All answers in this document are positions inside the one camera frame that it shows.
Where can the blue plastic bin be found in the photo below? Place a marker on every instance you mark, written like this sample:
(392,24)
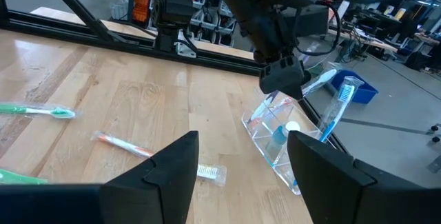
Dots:
(365,94)

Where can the clear plastic cup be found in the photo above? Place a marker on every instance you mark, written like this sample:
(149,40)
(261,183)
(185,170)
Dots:
(262,131)

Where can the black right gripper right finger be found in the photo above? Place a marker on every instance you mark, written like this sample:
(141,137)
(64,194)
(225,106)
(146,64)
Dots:
(337,189)

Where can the cluttered office desk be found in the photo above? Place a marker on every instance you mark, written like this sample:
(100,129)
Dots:
(379,41)

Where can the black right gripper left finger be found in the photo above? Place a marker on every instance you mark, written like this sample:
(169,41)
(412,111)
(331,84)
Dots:
(162,189)

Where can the blue white toothbrush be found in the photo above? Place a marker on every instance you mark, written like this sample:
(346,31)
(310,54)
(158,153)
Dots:
(345,93)

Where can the black aluminium table frame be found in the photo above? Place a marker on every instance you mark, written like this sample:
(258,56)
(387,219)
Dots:
(103,38)

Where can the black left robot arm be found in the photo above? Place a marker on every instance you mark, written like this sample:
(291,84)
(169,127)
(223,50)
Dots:
(175,3)

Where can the green white toothbrush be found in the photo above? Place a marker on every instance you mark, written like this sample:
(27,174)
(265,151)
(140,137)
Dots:
(62,113)
(20,179)

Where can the white navy toothbrush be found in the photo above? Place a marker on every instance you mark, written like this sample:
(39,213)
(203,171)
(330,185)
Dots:
(327,76)

